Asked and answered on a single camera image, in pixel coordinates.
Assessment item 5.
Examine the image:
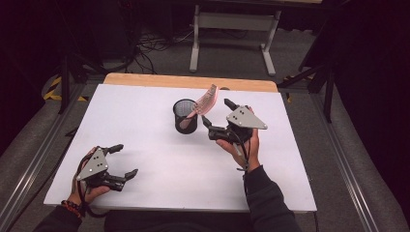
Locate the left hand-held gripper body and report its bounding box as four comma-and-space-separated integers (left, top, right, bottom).
75, 146, 128, 193

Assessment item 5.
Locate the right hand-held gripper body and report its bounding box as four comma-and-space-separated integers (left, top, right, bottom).
207, 104, 269, 145

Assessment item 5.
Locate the black mesh cup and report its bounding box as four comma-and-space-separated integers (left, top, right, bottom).
172, 98, 200, 135

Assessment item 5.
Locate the pink hairbrush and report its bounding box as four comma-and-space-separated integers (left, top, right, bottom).
178, 83, 220, 131

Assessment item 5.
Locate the person's left hand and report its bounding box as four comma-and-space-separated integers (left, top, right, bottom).
67, 146, 112, 206

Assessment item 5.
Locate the person's right hand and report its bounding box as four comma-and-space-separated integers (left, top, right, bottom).
215, 105, 262, 172

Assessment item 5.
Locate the white board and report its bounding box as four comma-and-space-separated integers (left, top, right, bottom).
43, 83, 318, 214

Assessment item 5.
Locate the wooden table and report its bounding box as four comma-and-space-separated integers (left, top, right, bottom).
102, 72, 279, 94

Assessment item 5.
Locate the person's dark lap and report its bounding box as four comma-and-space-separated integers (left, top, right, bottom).
102, 210, 253, 232

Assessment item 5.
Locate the black tripod stand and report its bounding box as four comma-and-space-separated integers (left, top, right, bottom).
277, 30, 337, 124
57, 52, 111, 116

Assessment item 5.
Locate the yellow black hazard tape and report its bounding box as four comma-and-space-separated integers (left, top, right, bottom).
43, 74, 89, 102

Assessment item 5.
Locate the right hand-held gripper cable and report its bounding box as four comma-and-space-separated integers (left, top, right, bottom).
229, 129, 253, 172

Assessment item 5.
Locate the hand-held gripper cable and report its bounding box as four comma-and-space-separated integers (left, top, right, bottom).
75, 154, 108, 219
229, 129, 253, 172

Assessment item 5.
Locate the left hand-held gripper cable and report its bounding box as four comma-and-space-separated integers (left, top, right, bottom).
75, 154, 108, 219

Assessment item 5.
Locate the orange black bracelet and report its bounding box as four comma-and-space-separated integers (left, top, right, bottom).
60, 199, 84, 219

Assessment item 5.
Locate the aluminium rail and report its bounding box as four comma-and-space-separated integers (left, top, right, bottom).
0, 82, 87, 228
309, 92, 381, 232

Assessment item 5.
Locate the white metal table frame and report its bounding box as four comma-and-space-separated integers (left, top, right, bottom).
189, 0, 323, 77

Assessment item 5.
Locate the bundle of floor cables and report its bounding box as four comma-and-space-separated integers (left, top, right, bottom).
124, 27, 195, 75

